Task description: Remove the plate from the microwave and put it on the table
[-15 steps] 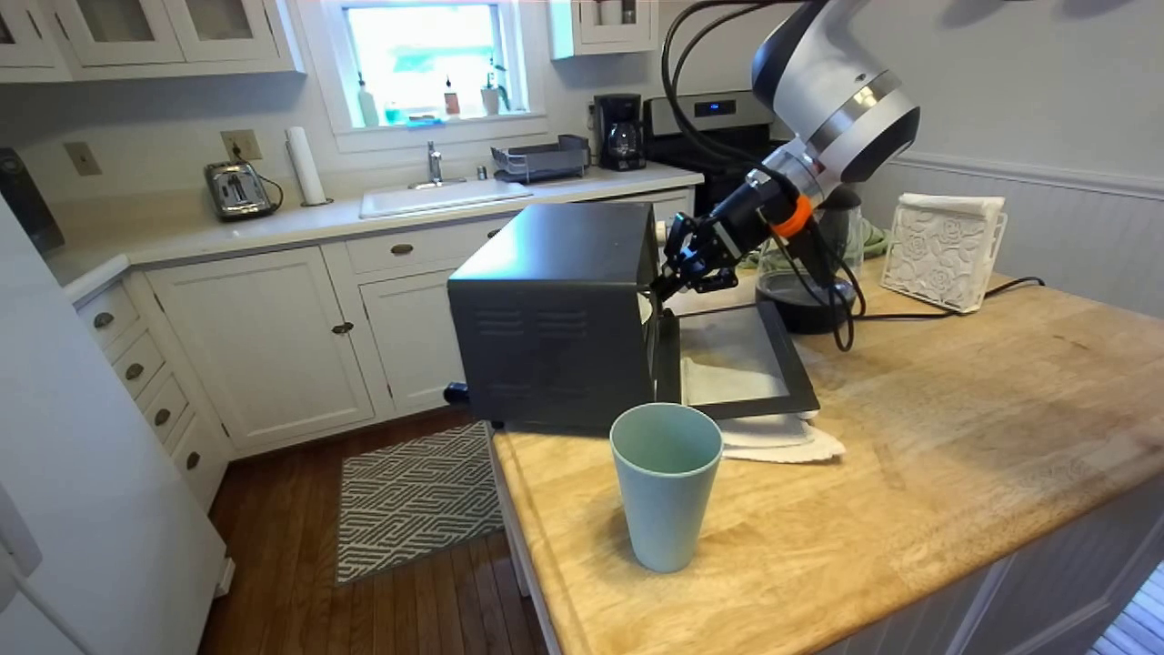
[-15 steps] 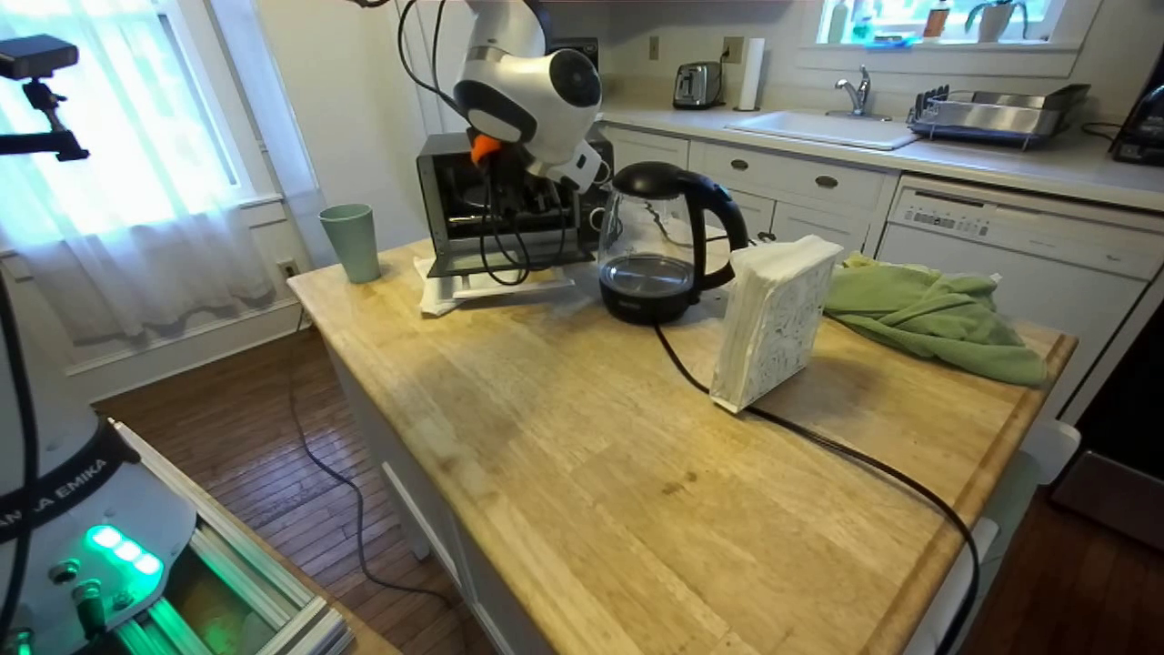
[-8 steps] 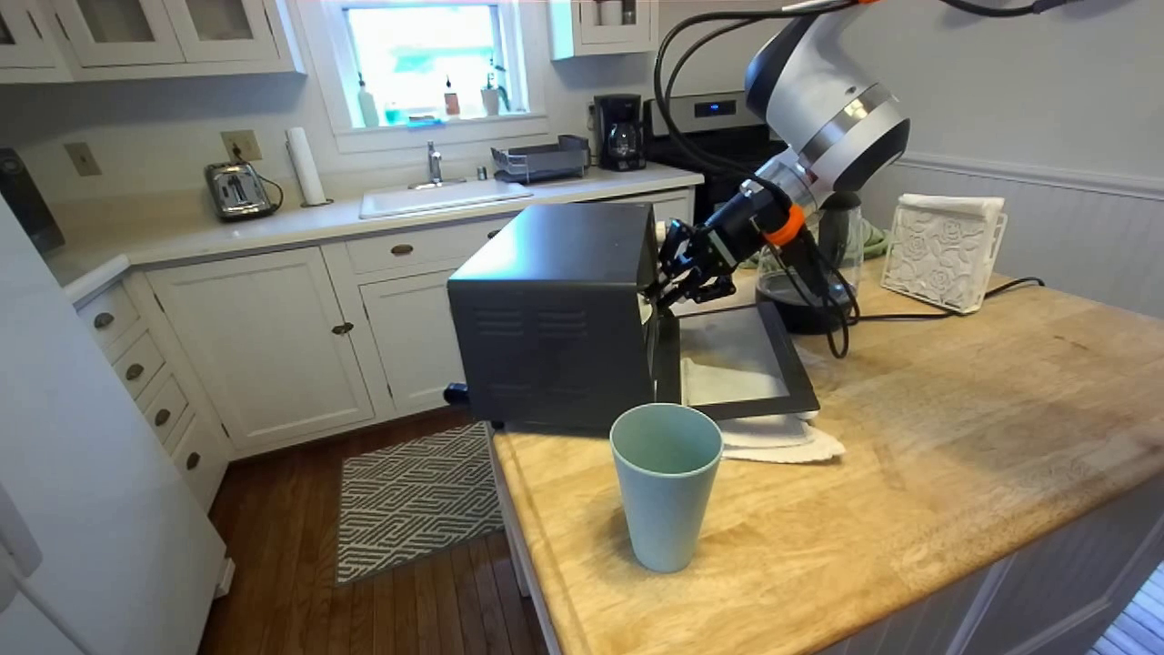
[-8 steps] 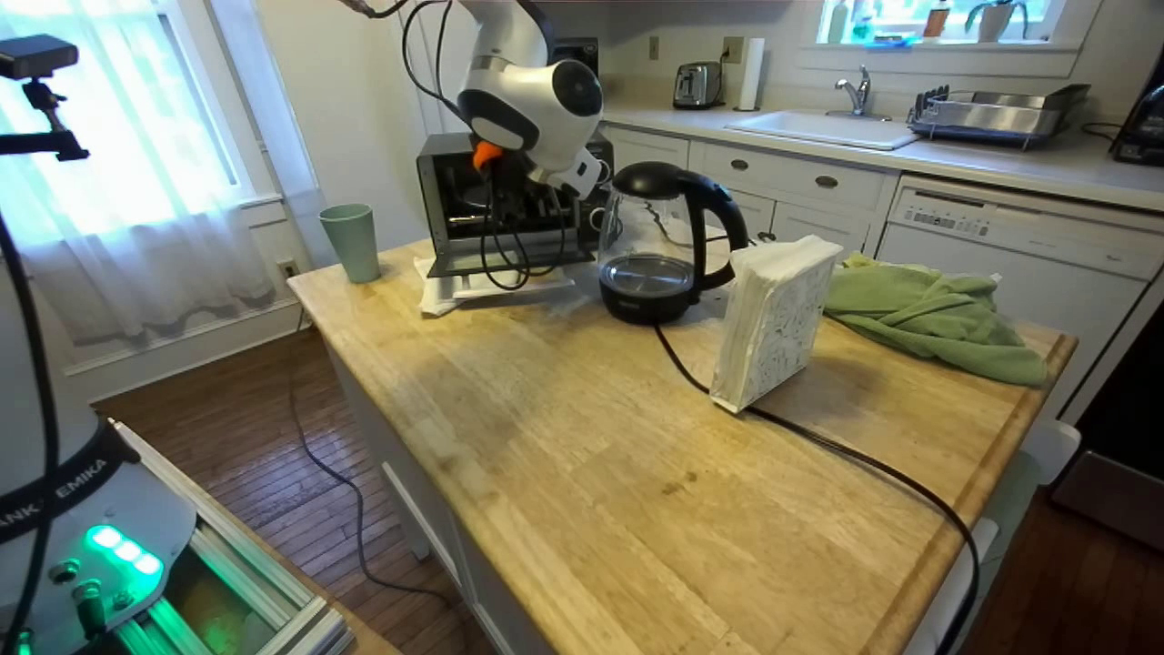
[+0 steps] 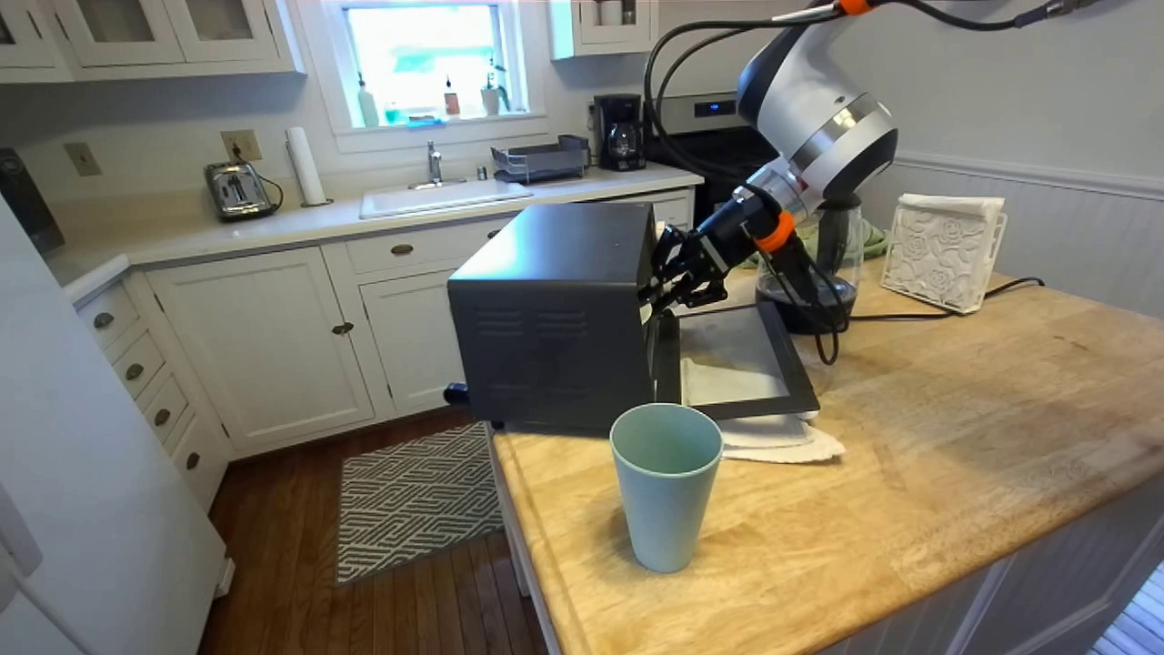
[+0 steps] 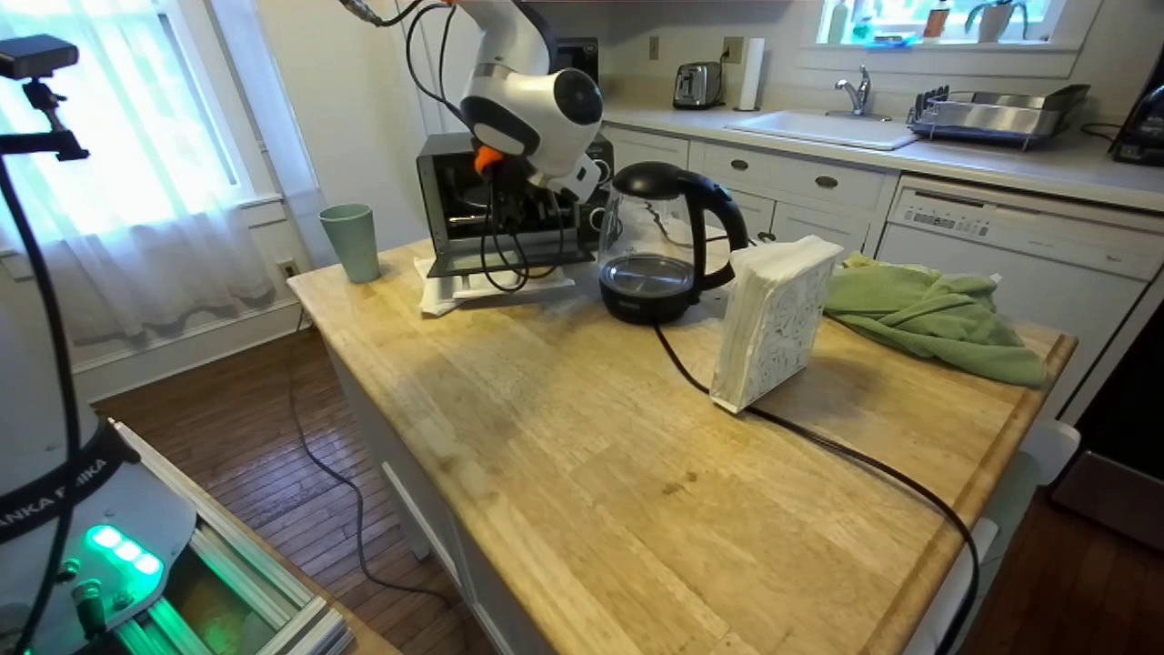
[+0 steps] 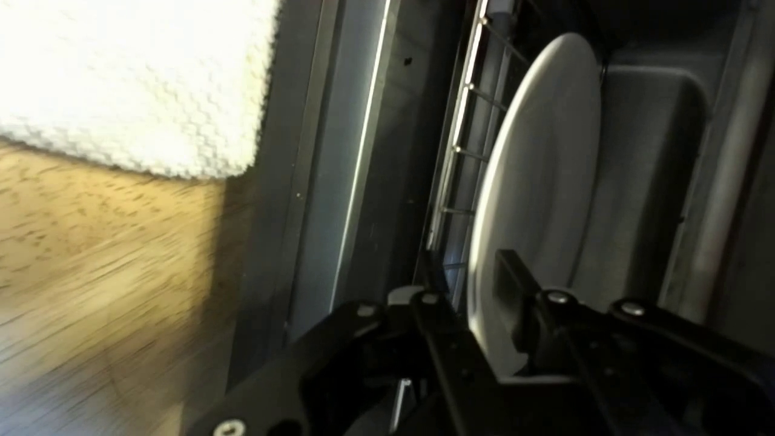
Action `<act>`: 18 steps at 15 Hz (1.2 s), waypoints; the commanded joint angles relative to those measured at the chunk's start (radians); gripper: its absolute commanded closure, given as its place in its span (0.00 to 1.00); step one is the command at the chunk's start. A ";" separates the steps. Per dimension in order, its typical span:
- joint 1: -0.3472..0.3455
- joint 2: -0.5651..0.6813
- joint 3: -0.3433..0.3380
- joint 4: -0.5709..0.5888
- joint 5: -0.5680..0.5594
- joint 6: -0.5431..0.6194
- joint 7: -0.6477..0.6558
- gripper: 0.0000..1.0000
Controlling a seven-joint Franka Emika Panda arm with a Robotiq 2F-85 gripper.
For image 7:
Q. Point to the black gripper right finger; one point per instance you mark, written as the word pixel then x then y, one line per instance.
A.
pixel 630 365

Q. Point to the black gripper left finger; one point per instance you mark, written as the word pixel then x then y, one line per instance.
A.
pixel 355 365

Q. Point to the white round plate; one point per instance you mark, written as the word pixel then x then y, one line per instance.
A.
pixel 540 178

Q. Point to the black silver toaster oven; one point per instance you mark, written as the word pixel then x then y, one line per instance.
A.
pixel 655 161

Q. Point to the white paper towel sheet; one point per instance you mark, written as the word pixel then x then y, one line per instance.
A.
pixel 137 74

